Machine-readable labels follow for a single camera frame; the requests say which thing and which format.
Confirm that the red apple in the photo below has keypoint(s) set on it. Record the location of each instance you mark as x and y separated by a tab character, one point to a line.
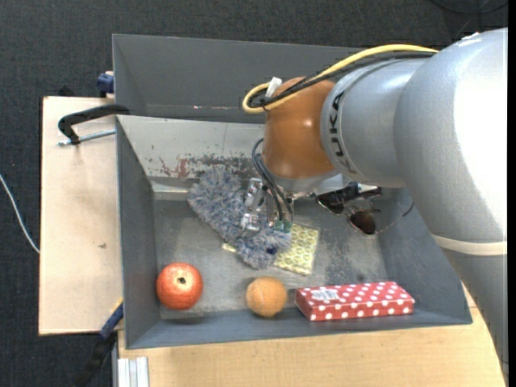
179	286

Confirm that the orange ball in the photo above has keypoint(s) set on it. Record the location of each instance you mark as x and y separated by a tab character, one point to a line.
266	296

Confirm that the red white-dotted box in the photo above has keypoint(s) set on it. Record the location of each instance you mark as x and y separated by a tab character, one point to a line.
354	301

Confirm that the brown-lens sunglasses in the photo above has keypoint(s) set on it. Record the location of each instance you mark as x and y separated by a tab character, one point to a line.
363	222

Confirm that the black cylinder on white bracket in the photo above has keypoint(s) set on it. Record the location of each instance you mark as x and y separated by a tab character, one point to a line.
347	191

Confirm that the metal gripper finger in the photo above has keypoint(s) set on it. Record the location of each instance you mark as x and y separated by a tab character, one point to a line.
249	221
253	194

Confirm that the grey metal bin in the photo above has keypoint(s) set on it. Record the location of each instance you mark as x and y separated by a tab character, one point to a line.
193	75

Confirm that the yellow patterned flat packet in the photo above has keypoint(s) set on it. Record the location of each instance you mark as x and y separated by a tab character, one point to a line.
300	252

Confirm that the blue and white fluffy cloth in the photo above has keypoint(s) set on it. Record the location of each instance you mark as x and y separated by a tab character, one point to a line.
219	210

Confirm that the pale wood board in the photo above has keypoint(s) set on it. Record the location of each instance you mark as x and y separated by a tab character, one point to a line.
76	216

